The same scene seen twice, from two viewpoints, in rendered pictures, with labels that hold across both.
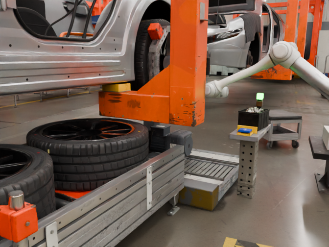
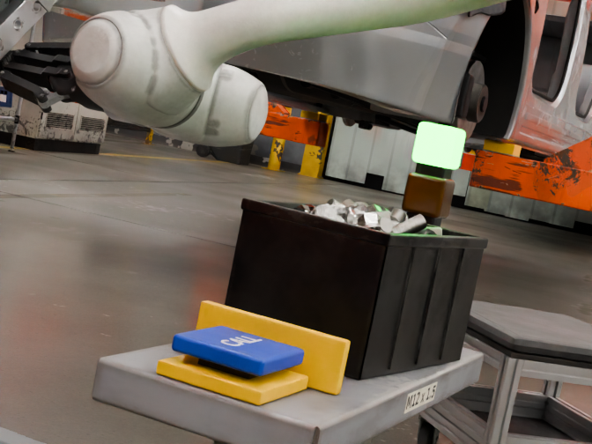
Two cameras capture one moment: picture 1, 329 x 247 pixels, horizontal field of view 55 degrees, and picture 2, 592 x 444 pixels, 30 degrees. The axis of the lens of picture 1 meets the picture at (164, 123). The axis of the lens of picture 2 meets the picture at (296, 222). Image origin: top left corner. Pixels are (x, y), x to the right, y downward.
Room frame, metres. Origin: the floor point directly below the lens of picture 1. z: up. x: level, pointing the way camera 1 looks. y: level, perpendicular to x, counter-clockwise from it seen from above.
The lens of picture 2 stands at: (1.09, -0.44, 0.63)
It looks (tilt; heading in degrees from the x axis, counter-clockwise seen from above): 5 degrees down; 355
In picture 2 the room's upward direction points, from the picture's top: 11 degrees clockwise
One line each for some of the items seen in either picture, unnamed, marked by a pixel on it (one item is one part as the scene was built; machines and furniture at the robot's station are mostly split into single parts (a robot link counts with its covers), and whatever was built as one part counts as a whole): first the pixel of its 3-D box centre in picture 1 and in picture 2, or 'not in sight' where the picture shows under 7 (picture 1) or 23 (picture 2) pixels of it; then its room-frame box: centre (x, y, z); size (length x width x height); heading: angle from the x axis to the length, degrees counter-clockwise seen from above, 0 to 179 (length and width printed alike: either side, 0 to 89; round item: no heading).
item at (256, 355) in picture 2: (245, 131); (238, 356); (1.84, -0.49, 0.47); 0.07 x 0.07 x 0.02; 62
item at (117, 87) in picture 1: (116, 86); not in sight; (2.06, 0.32, 0.71); 0.14 x 0.14 x 0.05; 62
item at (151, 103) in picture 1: (138, 90); not in sight; (1.98, 0.16, 0.69); 0.52 x 0.17 x 0.35; 62
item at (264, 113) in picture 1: (253, 117); (359, 277); (2.04, -0.59, 0.51); 0.20 x 0.14 x 0.13; 144
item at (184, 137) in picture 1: (161, 150); not in sight; (2.13, 0.02, 0.26); 0.42 x 0.18 x 0.35; 62
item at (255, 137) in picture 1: (251, 130); (321, 371); (1.99, -0.57, 0.44); 0.43 x 0.17 x 0.03; 152
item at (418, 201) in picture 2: (259, 103); (428, 195); (2.17, -0.66, 0.59); 0.04 x 0.04 x 0.04; 62
